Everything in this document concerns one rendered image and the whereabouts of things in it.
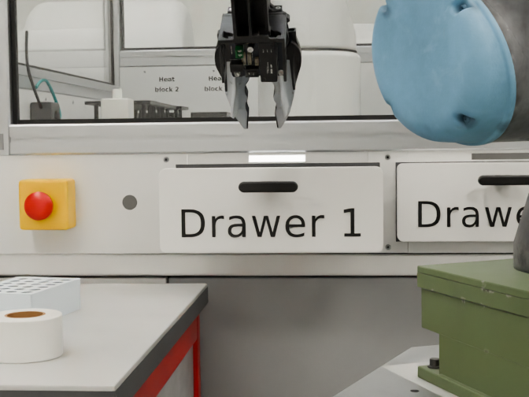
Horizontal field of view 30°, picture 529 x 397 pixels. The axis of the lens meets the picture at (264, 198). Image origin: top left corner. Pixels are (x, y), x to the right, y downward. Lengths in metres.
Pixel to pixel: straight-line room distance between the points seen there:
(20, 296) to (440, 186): 0.60
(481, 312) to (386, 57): 0.21
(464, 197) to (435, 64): 0.74
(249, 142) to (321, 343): 0.31
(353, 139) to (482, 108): 0.75
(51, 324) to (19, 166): 0.56
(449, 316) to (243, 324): 0.68
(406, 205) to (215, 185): 0.29
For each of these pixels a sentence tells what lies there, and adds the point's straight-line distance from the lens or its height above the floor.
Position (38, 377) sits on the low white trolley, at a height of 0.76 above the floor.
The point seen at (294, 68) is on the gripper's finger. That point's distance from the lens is 1.14.
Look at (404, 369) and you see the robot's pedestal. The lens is 0.90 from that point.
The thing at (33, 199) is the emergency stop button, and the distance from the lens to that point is 1.41.
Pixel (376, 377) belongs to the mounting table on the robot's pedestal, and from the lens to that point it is 0.87.
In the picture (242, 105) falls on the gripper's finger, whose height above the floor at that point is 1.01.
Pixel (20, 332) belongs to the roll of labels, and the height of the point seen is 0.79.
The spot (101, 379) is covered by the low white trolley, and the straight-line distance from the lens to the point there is 0.88.
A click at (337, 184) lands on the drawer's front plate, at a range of 1.27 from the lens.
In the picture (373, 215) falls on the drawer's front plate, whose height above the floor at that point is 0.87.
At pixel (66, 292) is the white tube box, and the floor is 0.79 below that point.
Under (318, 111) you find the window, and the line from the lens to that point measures 1.43.
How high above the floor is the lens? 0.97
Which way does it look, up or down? 4 degrees down
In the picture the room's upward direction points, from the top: 1 degrees counter-clockwise
